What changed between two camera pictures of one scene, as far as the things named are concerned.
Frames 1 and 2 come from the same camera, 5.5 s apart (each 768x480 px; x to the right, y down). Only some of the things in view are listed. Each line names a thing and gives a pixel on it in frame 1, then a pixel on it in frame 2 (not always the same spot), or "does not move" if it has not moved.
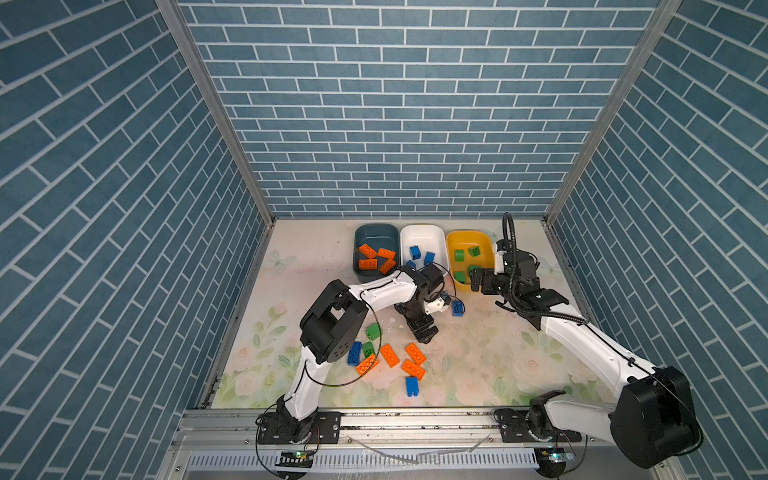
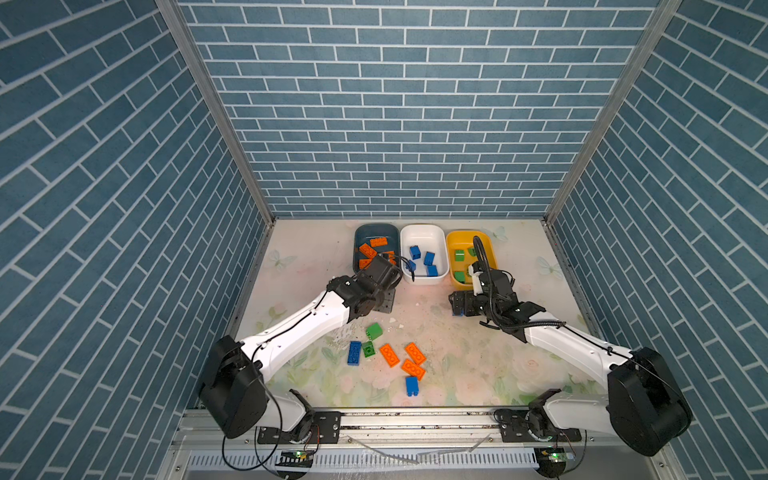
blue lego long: [354, 354] does not move
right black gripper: [488, 274] → [468, 296]
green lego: [373, 331] does not move
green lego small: [368, 349] does not move
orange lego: [412, 369] does not move
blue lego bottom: [412, 386] does not move
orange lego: [416, 355] does not move
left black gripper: [418, 326] → [390, 287]
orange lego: [365, 365] → [377, 242]
